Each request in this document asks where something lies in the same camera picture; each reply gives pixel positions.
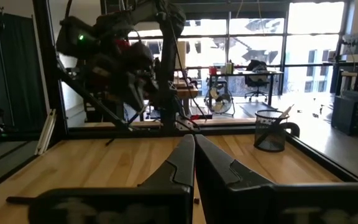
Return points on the monitor on arm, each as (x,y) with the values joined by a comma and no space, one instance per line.
(356,42)

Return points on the round floor fan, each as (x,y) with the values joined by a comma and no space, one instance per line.
(219,102)

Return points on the black office chair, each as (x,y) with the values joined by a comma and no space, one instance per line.
(256,79)

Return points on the red cup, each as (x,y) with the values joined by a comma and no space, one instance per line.
(213,71)

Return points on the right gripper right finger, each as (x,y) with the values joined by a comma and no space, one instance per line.
(228,202)

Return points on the black aluminium table frame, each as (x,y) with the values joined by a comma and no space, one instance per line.
(51,77)

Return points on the black computer with blue light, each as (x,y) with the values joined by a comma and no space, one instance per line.
(350,115)

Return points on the white container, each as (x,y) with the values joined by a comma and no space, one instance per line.
(228,68)

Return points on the white aluminium profile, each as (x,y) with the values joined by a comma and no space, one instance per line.
(45,133)

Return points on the black frame clamp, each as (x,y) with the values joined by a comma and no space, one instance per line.
(294,126)

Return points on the black mesh pen cup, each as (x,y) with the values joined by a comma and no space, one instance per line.
(269,140)

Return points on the dark green curtain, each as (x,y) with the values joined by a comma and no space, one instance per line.
(20,77)

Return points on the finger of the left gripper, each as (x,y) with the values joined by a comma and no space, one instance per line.
(134,91)
(149,87)

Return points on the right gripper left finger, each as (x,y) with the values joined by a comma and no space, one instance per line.
(166,202)

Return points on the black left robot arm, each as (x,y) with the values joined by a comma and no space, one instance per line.
(171,62)

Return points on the red tag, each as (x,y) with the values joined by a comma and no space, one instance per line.
(194,117)

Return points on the wooden workbench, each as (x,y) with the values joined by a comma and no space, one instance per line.
(186,91)

